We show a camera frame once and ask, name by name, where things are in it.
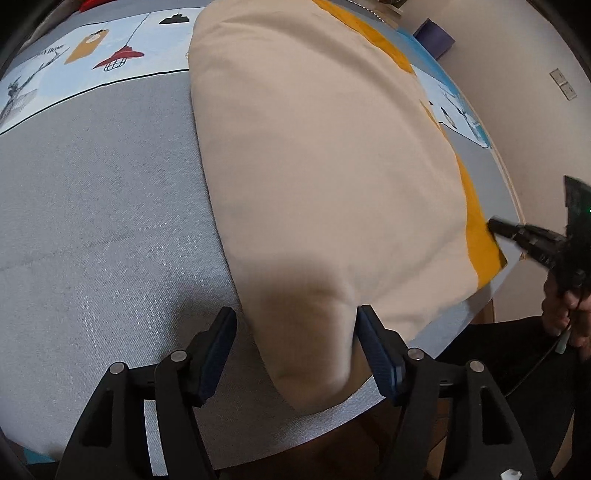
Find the person's right hand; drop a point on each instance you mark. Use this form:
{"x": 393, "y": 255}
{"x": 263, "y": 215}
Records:
{"x": 556, "y": 314}

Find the purple box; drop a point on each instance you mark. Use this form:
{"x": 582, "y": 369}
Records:
{"x": 434, "y": 38}

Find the beige and orange garment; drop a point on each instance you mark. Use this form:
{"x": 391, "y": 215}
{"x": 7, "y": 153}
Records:
{"x": 323, "y": 161}

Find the person's dark clothing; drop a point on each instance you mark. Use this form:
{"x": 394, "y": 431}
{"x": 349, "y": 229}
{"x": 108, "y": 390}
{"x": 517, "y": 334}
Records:
{"x": 508, "y": 350}

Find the red cloth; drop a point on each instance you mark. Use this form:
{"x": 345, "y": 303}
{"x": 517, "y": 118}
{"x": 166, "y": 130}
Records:
{"x": 92, "y": 4}

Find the wall switch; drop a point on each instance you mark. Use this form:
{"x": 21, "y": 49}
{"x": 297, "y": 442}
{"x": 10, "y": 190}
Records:
{"x": 558, "y": 75}
{"x": 569, "y": 91}

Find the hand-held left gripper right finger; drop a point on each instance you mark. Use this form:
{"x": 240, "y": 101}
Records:
{"x": 378, "y": 355}

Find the grey printed blanket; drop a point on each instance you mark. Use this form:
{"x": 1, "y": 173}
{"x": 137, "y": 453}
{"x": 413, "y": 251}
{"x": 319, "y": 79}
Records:
{"x": 101, "y": 207}

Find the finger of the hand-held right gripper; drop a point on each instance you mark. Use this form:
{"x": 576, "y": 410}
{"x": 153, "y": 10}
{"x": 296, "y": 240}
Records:
{"x": 538, "y": 254}
{"x": 512, "y": 228}

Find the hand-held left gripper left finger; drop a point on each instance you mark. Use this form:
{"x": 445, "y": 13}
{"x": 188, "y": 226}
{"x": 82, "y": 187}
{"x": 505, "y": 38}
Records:
{"x": 217, "y": 355}

